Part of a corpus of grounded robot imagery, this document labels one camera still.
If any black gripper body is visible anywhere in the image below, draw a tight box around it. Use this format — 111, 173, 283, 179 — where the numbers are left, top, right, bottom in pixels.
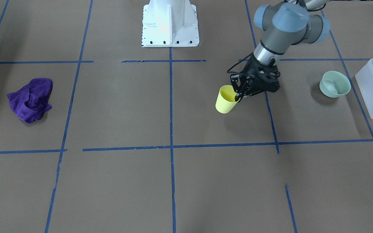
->
230, 53, 281, 97

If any yellow plastic cup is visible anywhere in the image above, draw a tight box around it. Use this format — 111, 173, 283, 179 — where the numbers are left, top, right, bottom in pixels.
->
215, 85, 237, 114

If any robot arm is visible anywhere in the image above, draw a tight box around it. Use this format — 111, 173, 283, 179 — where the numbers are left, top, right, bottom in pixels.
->
227, 0, 330, 102

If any green ceramic bowl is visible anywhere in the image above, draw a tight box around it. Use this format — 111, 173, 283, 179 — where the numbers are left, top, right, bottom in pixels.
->
319, 71, 351, 98

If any purple crumpled cloth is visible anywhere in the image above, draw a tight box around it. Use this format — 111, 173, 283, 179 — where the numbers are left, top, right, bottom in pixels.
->
6, 78, 53, 124

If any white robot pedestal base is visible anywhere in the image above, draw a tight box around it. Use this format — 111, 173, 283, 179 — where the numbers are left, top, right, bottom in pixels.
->
141, 0, 200, 47

